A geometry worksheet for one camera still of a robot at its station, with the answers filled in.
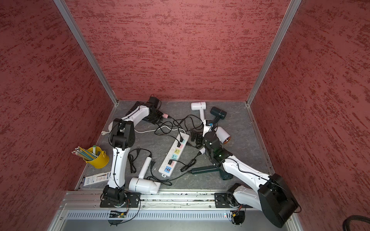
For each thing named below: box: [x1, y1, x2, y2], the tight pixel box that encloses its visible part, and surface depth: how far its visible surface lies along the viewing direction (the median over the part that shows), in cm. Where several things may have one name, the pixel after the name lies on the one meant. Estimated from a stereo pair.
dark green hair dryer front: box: [191, 165, 234, 180], surface depth 82 cm
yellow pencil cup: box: [71, 146, 110, 169], surface depth 81 cm
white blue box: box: [83, 171, 111, 187], surface depth 81 cm
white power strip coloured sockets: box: [158, 131, 190, 178], surface depth 89 cm
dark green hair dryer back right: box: [210, 106, 228, 125], surface depth 111 cm
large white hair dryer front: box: [128, 156, 161, 195], surface depth 76 cm
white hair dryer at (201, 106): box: [190, 101, 207, 123], surface depth 113 cm
